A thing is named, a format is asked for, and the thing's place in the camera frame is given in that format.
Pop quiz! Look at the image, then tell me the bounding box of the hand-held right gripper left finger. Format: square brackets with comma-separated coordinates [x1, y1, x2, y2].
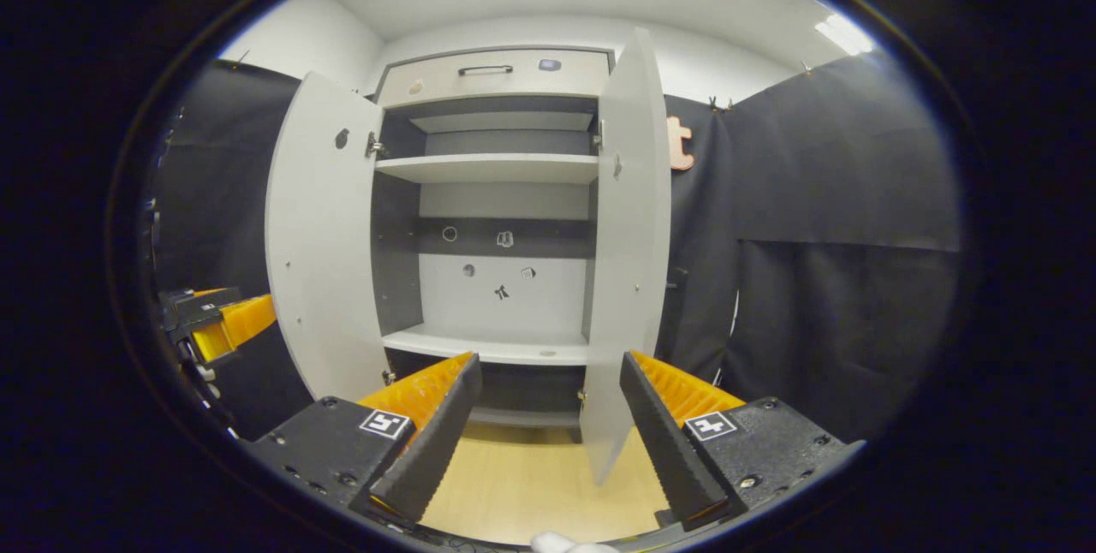
[242, 352, 483, 526]

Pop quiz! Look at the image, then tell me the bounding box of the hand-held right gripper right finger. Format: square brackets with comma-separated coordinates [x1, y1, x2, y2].
[618, 350, 866, 532]

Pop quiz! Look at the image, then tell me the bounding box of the beige shoe cabinet door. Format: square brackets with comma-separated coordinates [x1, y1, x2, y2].
[264, 71, 390, 404]
[578, 27, 673, 487]

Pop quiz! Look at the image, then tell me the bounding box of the beige double-door shoe cabinet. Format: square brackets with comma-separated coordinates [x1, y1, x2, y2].
[368, 45, 617, 430]

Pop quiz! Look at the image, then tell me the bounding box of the white cabinet shelf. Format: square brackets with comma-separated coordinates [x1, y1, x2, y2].
[374, 152, 600, 186]
[381, 324, 592, 367]

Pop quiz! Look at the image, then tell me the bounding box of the black backdrop cloth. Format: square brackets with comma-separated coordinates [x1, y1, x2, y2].
[150, 52, 962, 443]

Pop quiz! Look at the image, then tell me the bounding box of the ceiling light panel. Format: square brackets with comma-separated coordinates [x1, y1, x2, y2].
[813, 14, 874, 56]

